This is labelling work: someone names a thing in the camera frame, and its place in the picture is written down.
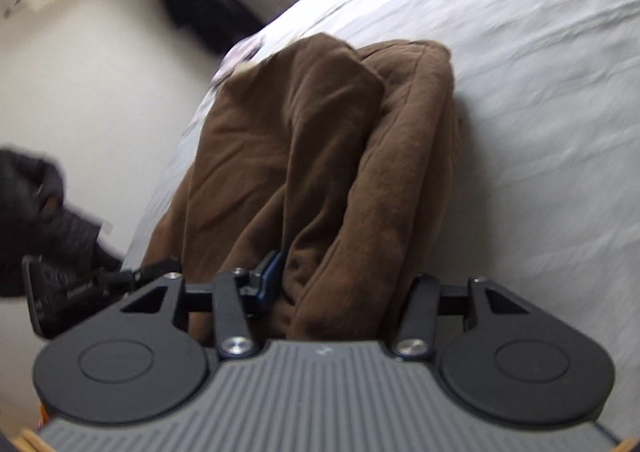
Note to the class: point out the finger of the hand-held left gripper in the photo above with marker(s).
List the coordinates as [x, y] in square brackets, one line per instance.
[155, 269]

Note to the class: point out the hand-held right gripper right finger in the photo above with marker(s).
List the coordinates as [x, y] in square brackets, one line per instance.
[420, 302]

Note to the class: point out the brown jacket with fleece collar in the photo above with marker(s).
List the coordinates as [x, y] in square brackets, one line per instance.
[310, 171]

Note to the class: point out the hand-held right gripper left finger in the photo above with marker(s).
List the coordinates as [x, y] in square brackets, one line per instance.
[267, 282]

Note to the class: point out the dark hanging clothes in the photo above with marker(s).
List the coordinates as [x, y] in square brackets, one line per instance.
[205, 6]

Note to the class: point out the bed with grey bedspread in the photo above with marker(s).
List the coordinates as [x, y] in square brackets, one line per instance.
[525, 106]

